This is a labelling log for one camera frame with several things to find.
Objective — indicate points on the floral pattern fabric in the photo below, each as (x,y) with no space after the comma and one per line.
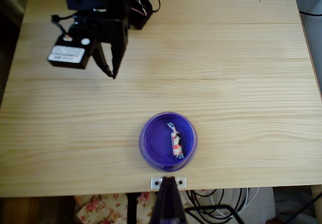
(100,209)

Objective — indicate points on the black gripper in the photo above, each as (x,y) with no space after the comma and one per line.
(116,33)

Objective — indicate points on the wrapped red white blue candy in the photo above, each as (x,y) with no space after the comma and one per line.
(176,143)

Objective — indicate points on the silver metal bracket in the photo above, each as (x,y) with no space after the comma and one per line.
(154,182)

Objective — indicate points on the dark camera mount arm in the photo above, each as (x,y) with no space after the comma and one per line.
(168,204)

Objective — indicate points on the wooden table leg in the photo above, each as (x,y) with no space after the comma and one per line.
(317,204)

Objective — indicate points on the black post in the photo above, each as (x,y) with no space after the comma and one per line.
(132,209)

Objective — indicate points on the purple plastic bowl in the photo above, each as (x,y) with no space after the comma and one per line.
(156,143)

